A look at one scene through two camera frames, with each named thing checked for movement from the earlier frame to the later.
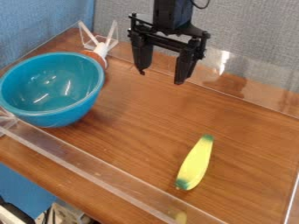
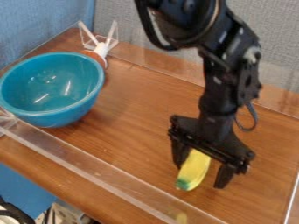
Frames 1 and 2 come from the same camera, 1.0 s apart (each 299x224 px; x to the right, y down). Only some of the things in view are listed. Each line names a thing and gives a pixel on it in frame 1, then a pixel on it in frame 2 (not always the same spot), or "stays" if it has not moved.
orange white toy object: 99,52 stays
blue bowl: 51,88 stays
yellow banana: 195,164 stays
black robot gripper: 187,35 -> 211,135
